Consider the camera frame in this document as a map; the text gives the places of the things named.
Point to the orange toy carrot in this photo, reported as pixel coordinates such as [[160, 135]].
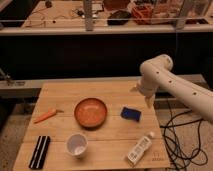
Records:
[[46, 115]]

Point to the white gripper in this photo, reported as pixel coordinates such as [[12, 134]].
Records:
[[150, 101]]

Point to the white plastic bottle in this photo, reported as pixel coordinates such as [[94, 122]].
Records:
[[137, 152]]

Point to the black white striped block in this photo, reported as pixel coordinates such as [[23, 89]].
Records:
[[39, 154]]

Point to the black object on bench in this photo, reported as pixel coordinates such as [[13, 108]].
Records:
[[119, 17]]

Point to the orange wooden bowl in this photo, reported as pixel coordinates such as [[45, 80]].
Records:
[[90, 112]]

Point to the white plastic cup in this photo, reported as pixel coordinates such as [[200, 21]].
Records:
[[77, 145]]

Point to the blue sponge block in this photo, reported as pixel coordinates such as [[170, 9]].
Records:
[[131, 114]]

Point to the orange basket on bench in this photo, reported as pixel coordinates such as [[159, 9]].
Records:
[[142, 14]]

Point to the grey metal post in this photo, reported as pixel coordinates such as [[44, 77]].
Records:
[[87, 4]]

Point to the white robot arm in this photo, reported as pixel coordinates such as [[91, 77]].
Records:
[[156, 72]]

